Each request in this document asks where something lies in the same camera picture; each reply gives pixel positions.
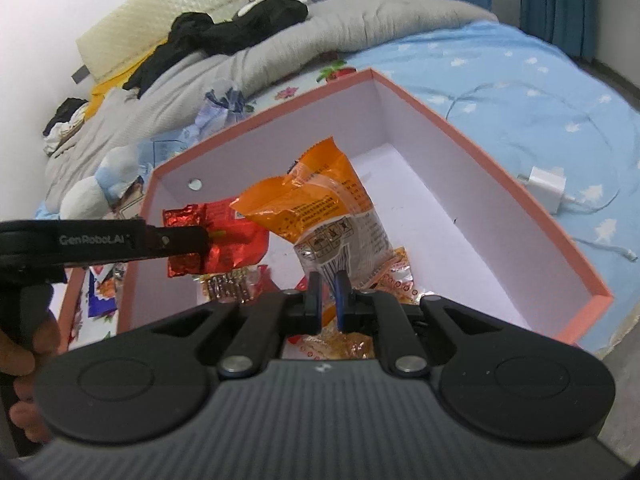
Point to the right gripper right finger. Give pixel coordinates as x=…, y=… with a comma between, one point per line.
x=381, y=316

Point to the grey duvet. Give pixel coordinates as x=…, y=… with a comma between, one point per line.
x=173, y=101

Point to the cream quilted headboard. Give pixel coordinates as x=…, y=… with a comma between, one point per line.
x=137, y=26

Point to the blue noodle snack packet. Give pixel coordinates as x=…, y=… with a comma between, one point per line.
x=102, y=290

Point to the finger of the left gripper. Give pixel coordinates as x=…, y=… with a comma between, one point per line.
x=178, y=241

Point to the pink box lid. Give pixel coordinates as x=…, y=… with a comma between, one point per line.
x=75, y=278

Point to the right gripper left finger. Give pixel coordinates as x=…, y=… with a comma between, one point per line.
x=274, y=317

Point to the yellow pillow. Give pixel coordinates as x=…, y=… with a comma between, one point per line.
x=99, y=91

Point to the red foil snack packet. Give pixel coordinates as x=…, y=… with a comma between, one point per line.
x=234, y=241

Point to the black clothes pile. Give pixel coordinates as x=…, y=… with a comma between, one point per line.
x=197, y=32

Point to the blue curtain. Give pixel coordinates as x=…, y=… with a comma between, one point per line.
x=569, y=25

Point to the white phone charger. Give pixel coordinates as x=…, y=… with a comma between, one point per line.
x=546, y=187

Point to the orange clear snack packet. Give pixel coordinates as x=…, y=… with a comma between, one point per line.
x=394, y=277

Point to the orange brown snack packet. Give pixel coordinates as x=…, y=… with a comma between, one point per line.
x=322, y=208

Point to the white blue plush toy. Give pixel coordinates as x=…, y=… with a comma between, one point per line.
x=115, y=191

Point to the brown red-edged snack packet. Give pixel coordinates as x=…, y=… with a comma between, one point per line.
x=242, y=284

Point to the pink cardboard box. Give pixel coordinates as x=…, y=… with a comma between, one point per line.
x=472, y=232

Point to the person's left hand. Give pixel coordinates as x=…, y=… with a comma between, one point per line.
x=22, y=365

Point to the folded clothes stack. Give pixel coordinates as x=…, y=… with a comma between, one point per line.
x=66, y=121

